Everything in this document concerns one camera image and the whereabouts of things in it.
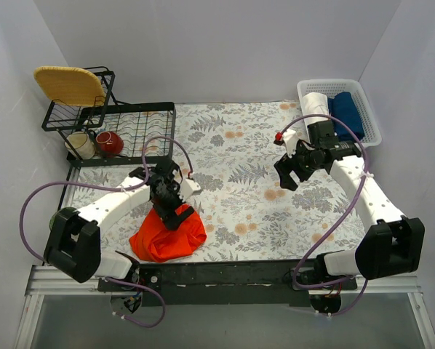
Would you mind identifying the rolled white t shirt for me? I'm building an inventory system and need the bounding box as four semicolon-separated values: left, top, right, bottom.
300;92;330;127

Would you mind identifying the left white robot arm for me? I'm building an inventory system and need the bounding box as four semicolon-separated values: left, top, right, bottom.
43;160;201;291

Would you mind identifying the rolled blue t shirt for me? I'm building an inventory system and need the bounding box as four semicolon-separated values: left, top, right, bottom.
327;92;364;140

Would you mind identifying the orange t shirt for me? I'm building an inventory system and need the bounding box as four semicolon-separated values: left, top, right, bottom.
129;209;207;263

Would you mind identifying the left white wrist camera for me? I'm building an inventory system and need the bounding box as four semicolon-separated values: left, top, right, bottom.
178;178;201;202

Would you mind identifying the red mug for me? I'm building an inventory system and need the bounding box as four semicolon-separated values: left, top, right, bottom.
95;131;124;158

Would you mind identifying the woven yellow plate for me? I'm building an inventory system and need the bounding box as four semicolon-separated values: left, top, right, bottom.
33;65;106;107

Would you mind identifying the floral table mat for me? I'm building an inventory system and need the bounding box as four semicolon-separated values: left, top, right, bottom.
59;100;367;262

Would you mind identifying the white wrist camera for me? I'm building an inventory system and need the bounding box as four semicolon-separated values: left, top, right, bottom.
178;178;201;202
274;129;298;157

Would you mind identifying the white plastic basket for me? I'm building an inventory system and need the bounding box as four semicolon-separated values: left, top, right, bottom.
297;79;382;148

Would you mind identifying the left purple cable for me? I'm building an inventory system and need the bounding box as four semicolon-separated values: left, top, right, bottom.
19;136;196;328

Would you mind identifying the aluminium frame rail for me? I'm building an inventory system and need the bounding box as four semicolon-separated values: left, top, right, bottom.
15;266;435;348

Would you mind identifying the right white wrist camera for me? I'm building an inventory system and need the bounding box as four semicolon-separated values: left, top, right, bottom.
274;129;298;157

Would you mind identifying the black wire dish rack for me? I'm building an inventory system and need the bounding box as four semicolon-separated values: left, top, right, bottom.
41;65;177;168

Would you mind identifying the cream mug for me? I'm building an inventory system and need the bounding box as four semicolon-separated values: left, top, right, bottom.
64;132;95;160

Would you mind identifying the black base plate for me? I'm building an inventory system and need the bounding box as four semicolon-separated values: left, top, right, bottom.
97;260;359;308

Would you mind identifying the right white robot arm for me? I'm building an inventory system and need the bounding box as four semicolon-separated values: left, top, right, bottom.
274;116;425;289

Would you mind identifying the green floral mug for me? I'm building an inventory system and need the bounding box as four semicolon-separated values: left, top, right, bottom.
49;206;76;230

